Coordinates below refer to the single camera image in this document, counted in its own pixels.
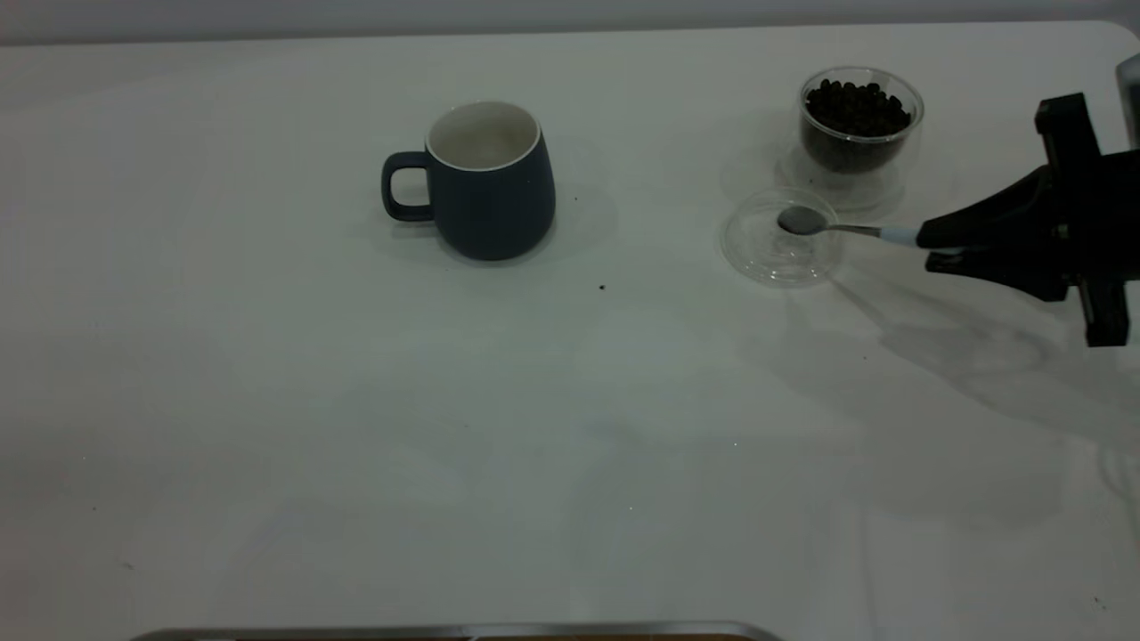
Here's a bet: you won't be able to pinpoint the clear glass saucer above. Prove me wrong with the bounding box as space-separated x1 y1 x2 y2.
720 187 843 288

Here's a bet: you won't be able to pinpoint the metal spoon pale blue handle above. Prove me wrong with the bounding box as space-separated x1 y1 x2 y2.
777 206 923 248

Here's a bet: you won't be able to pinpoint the clear double-wall glass cup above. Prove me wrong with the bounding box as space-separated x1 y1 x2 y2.
784 67 925 213

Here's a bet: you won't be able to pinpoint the dark grey ceramic mug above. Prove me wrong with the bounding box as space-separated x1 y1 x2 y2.
381 100 558 263

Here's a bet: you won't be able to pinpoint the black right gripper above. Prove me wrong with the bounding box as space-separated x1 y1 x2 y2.
916 93 1140 349

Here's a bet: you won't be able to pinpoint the silver metal bar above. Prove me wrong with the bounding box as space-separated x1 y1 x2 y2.
129 621 785 641

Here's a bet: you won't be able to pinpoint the roasted coffee beans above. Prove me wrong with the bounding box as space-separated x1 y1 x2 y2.
804 78 914 172

